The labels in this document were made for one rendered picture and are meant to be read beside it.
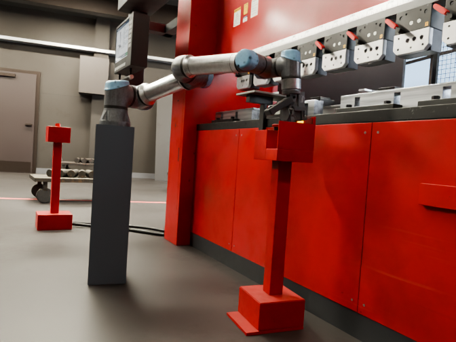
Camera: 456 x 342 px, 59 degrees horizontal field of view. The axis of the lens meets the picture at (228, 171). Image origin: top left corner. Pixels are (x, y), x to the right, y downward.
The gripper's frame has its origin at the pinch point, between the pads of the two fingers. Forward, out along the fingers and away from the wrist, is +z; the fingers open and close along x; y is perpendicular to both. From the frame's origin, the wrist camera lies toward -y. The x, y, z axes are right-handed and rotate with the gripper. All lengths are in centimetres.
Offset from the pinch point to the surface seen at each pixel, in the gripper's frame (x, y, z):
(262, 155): 6.5, -7.0, 5.1
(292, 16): 52, 34, -67
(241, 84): 100, 25, -37
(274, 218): 2.4, -4.1, 30.2
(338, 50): 17, 37, -42
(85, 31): 811, -35, -247
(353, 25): 9, 39, -51
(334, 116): 3.6, 25.0, -10.7
